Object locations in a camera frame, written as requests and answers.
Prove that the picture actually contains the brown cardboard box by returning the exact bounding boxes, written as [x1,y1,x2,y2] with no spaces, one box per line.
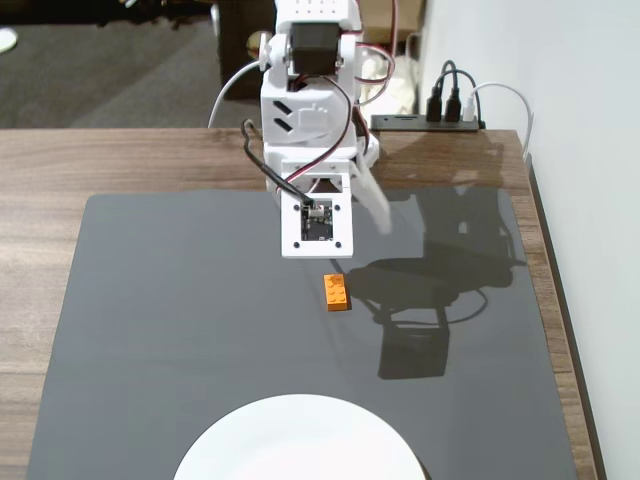
[362,0,426,59]

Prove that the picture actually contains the red servo wire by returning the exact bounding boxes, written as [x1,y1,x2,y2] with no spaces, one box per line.
[285,74,354,189]
[355,0,400,107]

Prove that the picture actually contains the black usb hub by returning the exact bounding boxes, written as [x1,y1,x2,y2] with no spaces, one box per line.
[370,113,487,134]

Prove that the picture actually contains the orange lego block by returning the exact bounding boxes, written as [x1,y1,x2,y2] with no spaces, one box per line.
[322,273,353,314]

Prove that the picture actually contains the black camera cable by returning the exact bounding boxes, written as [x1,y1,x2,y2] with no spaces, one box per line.
[241,118,315,209]

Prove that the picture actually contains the dark brown cabinet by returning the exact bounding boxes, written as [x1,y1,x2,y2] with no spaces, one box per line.
[212,0,279,101]

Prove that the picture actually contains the white usb cable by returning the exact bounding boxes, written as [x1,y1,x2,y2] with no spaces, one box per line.
[461,81,535,160]

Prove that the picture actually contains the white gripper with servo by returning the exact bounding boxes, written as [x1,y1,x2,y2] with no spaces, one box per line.
[262,142,393,237]

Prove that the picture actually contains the white round plate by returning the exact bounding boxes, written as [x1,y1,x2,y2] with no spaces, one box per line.
[172,393,429,480]

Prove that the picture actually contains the dark grey table mat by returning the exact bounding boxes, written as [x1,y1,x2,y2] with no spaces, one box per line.
[25,187,581,480]

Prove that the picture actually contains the round yellow red object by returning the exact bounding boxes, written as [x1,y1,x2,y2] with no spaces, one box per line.
[247,30,274,64]

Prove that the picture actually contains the white power cable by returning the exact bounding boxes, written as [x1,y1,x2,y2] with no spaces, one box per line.
[207,60,266,129]

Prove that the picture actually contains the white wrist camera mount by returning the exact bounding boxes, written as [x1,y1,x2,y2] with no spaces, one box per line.
[278,160,356,261]

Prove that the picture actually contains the black usb cable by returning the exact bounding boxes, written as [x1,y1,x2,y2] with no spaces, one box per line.
[433,69,487,126]
[425,59,459,124]

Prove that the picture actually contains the white plastic bag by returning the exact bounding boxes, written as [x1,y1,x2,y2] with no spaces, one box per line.
[359,54,420,117]

